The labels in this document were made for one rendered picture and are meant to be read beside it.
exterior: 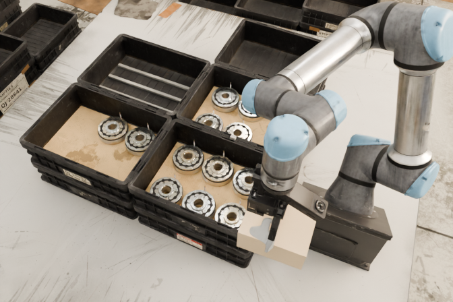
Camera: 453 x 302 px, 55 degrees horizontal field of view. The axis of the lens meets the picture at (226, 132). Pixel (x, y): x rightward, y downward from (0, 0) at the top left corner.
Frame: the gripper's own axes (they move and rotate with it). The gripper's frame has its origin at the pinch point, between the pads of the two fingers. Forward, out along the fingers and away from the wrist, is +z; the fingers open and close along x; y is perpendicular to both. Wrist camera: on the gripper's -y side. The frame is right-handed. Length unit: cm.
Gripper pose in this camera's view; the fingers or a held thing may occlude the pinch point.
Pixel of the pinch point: (278, 226)
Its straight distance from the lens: 105.9
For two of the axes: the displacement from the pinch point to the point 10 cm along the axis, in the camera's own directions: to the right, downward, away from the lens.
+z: -0.1, 6.3, 7.8
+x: -3.6, 7.2, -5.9
